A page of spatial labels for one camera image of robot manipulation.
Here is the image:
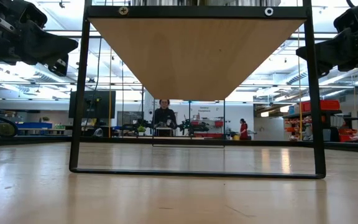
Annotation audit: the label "black storage rack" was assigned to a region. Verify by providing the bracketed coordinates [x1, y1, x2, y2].
[283, 108, 343, 142]

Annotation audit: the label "blue bench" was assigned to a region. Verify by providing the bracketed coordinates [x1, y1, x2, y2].
[16, 122, 53, 130]

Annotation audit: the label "red crate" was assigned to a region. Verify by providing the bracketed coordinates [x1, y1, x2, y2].
[339, 128, 358, 143]

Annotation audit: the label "person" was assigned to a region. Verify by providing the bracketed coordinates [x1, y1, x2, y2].
[239, 118, 249, 141]
[152, 99, 178, 138]

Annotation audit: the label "red parts bins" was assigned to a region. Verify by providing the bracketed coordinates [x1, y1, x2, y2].
[190, 120, 225, 138]

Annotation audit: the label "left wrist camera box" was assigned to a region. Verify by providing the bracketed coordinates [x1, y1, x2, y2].
[11, 1, 48, 29]

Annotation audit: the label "black wall monitor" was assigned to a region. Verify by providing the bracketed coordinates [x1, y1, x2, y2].
[68, 90, 117, 119]

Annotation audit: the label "black aluminium table frame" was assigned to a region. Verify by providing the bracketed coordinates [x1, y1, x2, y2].
[0, 134, 358, 154]

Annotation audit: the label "wooden shelf riser black frame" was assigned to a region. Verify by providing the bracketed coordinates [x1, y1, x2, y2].
[69, 0, 326, 180]

